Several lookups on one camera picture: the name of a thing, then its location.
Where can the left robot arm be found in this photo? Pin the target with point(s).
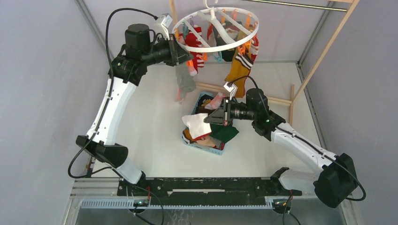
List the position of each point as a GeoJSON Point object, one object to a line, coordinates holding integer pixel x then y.
{"type": "Point", "coordinates": [126, 70]}

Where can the dark green sock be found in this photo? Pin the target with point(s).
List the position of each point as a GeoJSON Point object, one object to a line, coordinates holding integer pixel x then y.
{"type": "Point", "coordinates": [223, 133]}

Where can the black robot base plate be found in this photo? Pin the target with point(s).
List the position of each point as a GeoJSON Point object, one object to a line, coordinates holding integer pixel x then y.
{"type": "Point", "coordinates": [230, 192]}

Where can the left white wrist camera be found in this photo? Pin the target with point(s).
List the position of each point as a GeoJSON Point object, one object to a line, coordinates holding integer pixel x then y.
{"type": "Point", "coordinates": [162, 24]}

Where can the blue plastic laundry basket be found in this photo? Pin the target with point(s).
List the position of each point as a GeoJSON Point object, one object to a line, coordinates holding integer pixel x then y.
{"type": "Point", "coordinates": [206, 143]}

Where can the red white hanging sock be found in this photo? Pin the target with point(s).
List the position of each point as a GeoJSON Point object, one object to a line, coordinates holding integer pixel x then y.
{"type": "Point", "coordinates": [191, 40]}

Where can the wooden drying rack frame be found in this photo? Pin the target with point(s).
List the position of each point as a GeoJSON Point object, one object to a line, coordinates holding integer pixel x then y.
{"type": "Point", "coordinates": [326, 11]}

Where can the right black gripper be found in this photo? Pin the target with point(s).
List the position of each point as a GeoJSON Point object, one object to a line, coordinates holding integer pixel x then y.
{"type": "Point", "coordinates": [222, 115]}

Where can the mustard striped sock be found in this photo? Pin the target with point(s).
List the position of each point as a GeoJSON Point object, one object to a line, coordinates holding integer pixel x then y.
{"type": "Point", "coordinates": [240, 67]}

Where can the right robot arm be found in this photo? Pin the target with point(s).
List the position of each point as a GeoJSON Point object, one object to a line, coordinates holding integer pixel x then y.
{"type": "Point", "coordinates": [332, 178]}

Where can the pink patterned hanging sock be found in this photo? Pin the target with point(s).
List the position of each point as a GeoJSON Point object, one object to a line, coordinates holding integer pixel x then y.
{"type": "Point", "coordinates": [180, 97]}

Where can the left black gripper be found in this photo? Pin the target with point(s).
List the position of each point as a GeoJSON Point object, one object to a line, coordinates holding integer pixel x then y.
{"type": "Point", "coordinates": [177, 54]}

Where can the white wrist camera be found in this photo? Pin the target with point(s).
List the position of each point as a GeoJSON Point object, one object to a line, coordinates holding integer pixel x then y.
{"type": "Point", "coordinates": [162, 24]}
{"type": "Point", "coordinates": [231, 88]}

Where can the grey beige striped sock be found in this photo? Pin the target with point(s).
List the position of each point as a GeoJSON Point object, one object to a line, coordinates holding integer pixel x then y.
{"type": "Point", "coordinates": [184, 80]}

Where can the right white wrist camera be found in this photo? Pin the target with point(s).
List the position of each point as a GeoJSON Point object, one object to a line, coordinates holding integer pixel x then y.
{"type": "Point", "coordinates": [231, 88]}

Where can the white round clip hanger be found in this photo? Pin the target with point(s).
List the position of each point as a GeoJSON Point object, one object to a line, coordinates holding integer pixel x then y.
{"type": "Point", "coordinates": [235, 26]}

